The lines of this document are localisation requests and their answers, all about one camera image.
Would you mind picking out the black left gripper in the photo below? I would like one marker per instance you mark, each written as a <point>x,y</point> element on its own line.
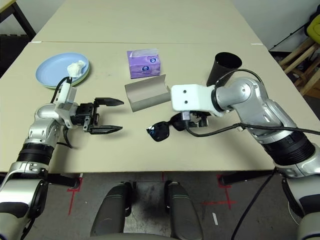
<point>86,116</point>

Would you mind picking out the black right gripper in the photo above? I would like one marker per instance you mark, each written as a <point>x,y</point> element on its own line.
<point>200,120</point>

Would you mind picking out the black sunglasses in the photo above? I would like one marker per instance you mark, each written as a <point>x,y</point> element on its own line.
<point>161,131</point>

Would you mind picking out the grey glasses case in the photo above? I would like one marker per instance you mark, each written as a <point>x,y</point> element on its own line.
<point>145,100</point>

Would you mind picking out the white tissue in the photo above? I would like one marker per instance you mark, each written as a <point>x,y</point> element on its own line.
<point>76,68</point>

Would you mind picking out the pale blue plate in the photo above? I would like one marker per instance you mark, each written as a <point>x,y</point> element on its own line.
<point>50,70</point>

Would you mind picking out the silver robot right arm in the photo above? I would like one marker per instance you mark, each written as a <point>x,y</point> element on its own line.
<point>250,100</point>

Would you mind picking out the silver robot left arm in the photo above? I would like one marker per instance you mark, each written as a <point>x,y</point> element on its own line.
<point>42,117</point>

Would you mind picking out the pale green plate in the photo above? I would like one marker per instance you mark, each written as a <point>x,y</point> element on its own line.
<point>85,78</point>

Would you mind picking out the black cup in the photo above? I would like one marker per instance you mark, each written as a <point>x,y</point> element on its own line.
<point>220,67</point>

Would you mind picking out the purple tissue pack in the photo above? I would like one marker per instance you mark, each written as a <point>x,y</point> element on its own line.
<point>143,67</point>

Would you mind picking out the black table base foot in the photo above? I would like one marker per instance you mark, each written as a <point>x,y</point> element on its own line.
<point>67,181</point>
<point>240,178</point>

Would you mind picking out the red floor tape cross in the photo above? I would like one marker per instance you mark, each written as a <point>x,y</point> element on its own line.
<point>228,197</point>
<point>72,200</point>

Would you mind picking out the grey robot right leg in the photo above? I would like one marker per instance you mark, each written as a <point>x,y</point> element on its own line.
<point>183,212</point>

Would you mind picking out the grey robot leg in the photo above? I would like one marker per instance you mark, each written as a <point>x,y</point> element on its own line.
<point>183,212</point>
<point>111,210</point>

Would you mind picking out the grey robot left leg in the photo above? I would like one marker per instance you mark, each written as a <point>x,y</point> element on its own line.
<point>111,210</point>

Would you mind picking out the white floor tape piece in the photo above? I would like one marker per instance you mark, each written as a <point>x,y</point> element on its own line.
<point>215,218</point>

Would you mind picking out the black foam floor mat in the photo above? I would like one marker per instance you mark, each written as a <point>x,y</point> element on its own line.
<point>12,50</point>

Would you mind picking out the thin black stand pole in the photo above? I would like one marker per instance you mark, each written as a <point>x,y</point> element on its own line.
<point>290,36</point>

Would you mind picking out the yellow-green round object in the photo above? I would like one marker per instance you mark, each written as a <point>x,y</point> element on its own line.
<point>313,28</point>

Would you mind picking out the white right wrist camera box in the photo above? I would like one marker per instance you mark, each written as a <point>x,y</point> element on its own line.
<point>192,97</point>

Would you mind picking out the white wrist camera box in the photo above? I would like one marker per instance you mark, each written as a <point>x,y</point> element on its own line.
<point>67,92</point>
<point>192,97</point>

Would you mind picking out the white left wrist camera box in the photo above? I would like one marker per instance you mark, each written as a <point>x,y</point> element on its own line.
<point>67,92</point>

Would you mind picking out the wooden furniture frame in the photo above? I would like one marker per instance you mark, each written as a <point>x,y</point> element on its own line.
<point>295,56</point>

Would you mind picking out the side table black frame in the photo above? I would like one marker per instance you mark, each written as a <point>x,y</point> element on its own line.
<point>3,3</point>

